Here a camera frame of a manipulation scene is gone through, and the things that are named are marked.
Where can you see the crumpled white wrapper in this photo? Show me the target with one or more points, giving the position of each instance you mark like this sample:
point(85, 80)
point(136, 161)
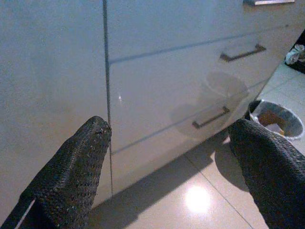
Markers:
point(294, 55)

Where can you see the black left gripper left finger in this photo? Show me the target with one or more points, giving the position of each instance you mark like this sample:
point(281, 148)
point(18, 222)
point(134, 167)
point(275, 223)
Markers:
point(71, 171)

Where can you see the white glossy drawer front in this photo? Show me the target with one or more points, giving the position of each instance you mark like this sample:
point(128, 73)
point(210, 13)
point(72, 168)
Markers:
point(155, 90)
point(178, 21)
point(147, 162)

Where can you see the round bin with silver liner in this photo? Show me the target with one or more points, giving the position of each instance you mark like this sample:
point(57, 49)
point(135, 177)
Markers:
point(293, 119)

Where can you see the white glossy cabinet door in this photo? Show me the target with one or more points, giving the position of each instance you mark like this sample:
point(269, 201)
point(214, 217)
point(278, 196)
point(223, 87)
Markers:
point(47, 71)

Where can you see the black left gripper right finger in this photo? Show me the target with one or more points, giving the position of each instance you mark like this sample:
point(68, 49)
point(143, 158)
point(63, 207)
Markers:
point(274, 176)

